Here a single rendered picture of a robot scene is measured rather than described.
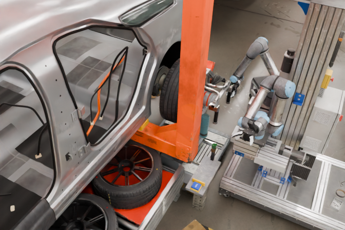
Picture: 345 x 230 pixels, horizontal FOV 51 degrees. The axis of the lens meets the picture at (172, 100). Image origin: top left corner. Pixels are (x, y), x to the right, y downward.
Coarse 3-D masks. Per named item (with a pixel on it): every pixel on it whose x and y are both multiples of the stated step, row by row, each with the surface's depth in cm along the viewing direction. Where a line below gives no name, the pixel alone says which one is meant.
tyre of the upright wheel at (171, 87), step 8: (176, 64) 335; (168, 72) 332; (176, 72) 329; (168, 80) 328; (176, 80) 326; (168, 88) 327; (176, 88) 325; (160, 96) 332; (168, 96) 328; (176, 96) 325; (160, 104) 335; (168, 104) 330; (176, 104) 327; (160, 112) 343; (168, 112) 336; (176, 112) 331; (168, 120) 351; (176, 120) 341
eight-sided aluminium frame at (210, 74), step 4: (208, 72) 339; (212, 72) 350; (208, 76) 361; (212, 76) 355; (208, 80) 364; (212, 80) 362; (212, 88) 369; (212, 92) 373; (204, 108) 371; (204, 112) 371
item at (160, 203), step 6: (180, 168) 339; (174, 174) 333; (180, 174) 338; (174, 180) 328; (168, 186) 322; (174, 186) 331; (162, 192) 317; (168, 192) 321; (162, 198) 312; (168, 198) 326; (156, 204) 307; (162, 204) 315; (150, 210) 302; (156, 210) 305; (162, 210) 320; (150, 216) 298; (156, 216) 309; (144, 222) 294; (150, 222) 300; (138, 228) 289; (144, 228) 291
